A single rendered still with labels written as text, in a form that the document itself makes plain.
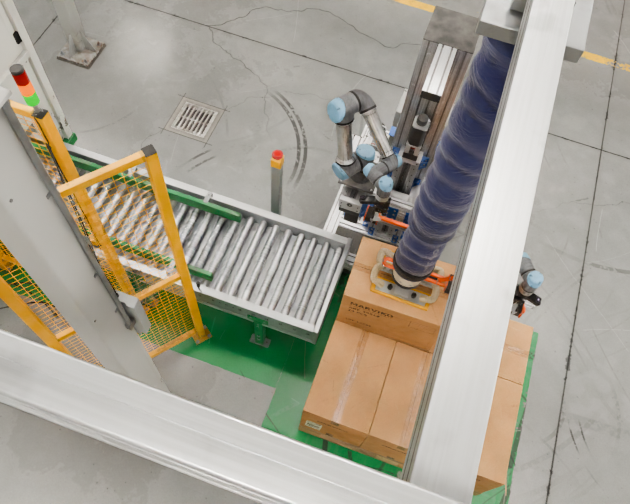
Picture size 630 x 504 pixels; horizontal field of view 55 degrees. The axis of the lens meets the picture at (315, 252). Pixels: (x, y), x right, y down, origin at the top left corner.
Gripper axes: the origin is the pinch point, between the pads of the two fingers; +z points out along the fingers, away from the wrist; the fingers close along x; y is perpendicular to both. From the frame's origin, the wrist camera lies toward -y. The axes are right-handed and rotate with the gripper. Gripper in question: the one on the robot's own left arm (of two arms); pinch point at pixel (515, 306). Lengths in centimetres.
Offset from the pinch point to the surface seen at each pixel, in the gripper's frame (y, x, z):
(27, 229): 167, 111, -154
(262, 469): 83, 153, -214
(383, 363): 55, 38, 53
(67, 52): 394, -148, 103
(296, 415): 95, 74, 107
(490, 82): 63, 12, -155
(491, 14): 71, 13, -180
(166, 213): 175, 47, -60
